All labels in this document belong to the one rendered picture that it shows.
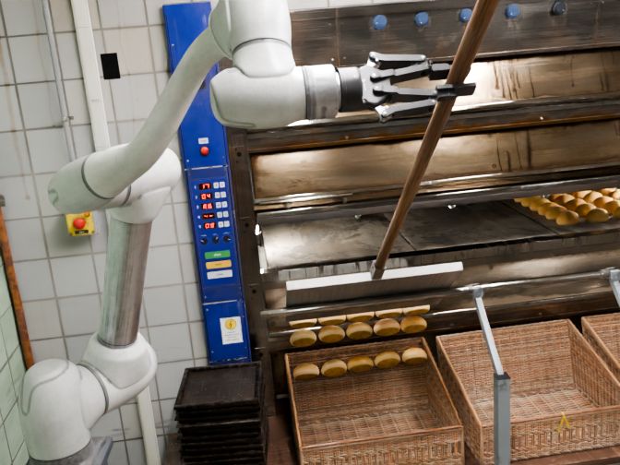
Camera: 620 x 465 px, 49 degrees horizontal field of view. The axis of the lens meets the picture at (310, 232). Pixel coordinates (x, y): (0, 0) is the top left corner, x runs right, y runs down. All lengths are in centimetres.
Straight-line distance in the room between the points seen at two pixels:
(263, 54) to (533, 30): 167
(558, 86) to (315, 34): 91
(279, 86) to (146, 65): 136
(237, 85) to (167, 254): 149
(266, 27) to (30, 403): 110
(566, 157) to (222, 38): 180
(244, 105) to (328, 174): 140
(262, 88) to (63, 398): 100
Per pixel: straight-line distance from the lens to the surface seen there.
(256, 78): 113
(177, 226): 253
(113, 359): 188
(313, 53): 248
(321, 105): 115
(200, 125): 243
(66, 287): 265
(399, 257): 264
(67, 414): 184
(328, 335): 256
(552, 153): 274
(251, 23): 118
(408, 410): 278
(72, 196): 152
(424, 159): 144
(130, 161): 139
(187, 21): 241
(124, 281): 176
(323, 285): 209
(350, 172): 252
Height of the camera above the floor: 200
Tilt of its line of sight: 16 degrees down
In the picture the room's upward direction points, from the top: 5 degrees counter-clockwise
